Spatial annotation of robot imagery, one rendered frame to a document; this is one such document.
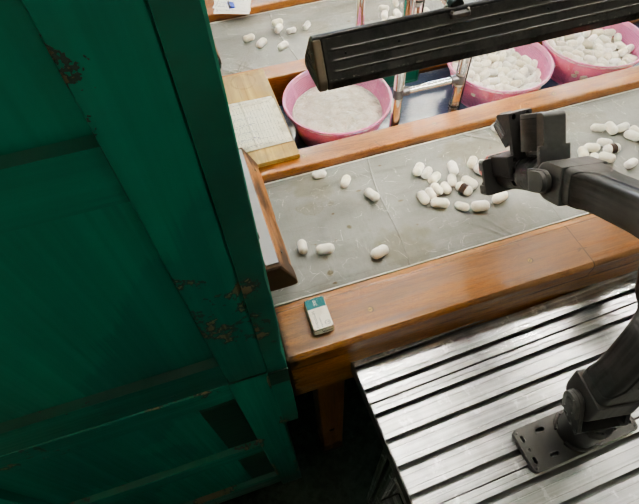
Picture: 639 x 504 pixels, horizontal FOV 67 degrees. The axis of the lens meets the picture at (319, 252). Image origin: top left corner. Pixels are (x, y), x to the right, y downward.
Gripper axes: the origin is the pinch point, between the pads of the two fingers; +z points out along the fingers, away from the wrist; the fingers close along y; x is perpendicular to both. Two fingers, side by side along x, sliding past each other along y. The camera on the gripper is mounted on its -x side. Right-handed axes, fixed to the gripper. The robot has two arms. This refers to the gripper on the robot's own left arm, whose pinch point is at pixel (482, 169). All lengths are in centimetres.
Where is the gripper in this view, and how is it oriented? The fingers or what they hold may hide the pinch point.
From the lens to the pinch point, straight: 101.7
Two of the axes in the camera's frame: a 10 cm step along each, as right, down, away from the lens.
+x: 2.2, 9.4, 2.6
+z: -2.1, -2.1, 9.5
